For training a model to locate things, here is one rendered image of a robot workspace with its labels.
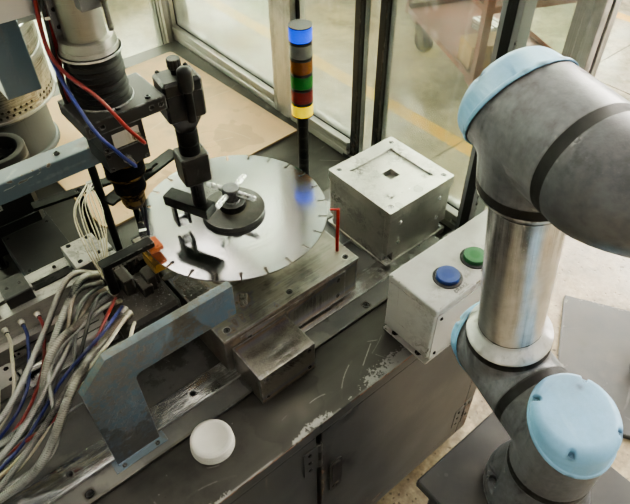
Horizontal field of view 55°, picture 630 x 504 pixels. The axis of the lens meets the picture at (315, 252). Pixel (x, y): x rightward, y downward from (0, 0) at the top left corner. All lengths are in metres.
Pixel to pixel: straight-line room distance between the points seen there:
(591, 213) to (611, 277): 1.95
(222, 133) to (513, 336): 1.03
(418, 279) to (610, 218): 0.55
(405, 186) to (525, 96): 0.66
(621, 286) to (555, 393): 1.63
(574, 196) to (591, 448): 0.39
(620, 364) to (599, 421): 1.34
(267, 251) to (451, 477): 0.46
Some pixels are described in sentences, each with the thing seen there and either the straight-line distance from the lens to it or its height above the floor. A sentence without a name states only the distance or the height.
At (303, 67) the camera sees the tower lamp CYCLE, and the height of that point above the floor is 1.08.
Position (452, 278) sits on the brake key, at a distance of 1.03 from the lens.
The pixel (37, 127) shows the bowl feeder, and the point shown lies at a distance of 1.62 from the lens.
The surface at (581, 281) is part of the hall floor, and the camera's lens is 2.41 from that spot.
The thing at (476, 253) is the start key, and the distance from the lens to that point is 1.08.
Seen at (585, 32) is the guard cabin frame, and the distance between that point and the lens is 1.01.
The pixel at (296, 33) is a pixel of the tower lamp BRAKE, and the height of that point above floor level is 1.15.
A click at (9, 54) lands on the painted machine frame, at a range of 0.92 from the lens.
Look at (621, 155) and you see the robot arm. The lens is 0.52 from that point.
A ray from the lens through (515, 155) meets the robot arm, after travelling 0.56.
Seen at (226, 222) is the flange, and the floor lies 0.96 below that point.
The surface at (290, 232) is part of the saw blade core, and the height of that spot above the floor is 0.95.
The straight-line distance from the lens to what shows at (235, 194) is 1.03.
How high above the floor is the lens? 1.65
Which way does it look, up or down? 45 degrees down
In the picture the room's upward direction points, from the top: 1 degrees counter-clockwise
